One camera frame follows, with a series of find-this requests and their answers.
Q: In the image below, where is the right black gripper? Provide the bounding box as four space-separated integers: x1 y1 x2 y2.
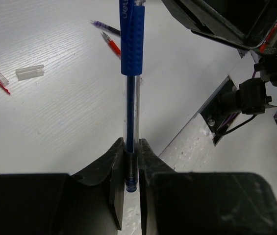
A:
163 0 277 86

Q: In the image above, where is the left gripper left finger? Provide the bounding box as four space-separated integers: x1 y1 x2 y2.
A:
0 138 124 235

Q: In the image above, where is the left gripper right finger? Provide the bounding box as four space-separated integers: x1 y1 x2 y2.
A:
138 139 277 235

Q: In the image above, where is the blue pen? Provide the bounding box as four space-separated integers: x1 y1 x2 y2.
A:
119 0 145 192

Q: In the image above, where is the clear pen cap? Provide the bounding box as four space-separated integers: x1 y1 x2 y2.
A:
15 65 45 81

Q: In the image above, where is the red pen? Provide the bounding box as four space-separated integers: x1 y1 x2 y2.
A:
101 31 121 58

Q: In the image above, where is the purple pen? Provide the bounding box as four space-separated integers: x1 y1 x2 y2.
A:
90 20 121 36

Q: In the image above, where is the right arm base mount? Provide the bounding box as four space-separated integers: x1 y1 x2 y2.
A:
199 76 272 145

